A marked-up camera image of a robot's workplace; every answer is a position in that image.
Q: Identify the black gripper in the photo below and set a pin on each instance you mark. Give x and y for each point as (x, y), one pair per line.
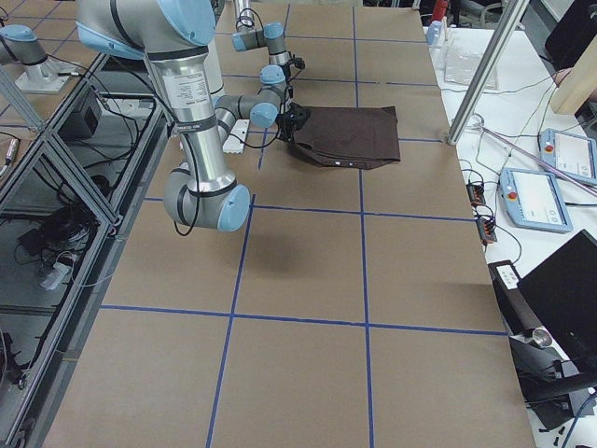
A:
(286, 72)
(287, 126)

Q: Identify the dark brown t-shirt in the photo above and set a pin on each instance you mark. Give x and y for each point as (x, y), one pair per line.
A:
(348, 137)

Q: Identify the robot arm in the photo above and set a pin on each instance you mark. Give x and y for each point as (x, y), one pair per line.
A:
(252, 33)
(172, 38)

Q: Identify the clear plastic bag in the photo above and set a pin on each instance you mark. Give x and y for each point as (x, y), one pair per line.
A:
(460, 65)

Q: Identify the far orange connector block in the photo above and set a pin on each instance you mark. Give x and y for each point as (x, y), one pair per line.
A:
(475, 192)

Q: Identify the orange connector block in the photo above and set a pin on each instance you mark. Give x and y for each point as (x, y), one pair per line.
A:
(486, 228)
(475, 192)

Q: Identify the black box on shelf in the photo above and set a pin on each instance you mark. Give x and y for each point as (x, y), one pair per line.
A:
(83, 120)

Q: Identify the near orange connector block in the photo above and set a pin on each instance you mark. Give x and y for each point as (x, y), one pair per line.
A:
(486, 228)

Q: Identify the near blue teach pendant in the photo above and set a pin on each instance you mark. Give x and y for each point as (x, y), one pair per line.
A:
(534, 201)

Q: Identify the blue teach pendant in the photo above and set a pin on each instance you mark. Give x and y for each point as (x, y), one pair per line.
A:
(534, 201)
(571, 153)

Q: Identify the thin metal rod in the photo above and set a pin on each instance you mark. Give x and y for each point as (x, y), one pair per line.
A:
(509, 141)

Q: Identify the far blue teach pendant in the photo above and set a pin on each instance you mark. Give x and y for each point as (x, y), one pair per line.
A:
(571, 153)

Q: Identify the wooden board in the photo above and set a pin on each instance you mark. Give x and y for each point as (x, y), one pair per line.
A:
(577, 33)

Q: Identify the black monitor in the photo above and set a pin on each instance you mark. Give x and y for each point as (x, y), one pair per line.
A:
(561, 291)

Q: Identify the black stand with metal cup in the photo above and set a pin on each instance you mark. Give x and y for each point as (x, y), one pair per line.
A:
(537, 363)

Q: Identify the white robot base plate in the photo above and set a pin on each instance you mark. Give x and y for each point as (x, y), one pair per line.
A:
(235, 142)

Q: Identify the aluminium frame post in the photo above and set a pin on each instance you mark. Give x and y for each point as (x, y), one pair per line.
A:
(512, 14)

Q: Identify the metal frame side table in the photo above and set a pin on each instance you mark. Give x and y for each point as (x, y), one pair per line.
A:
(67, 208)

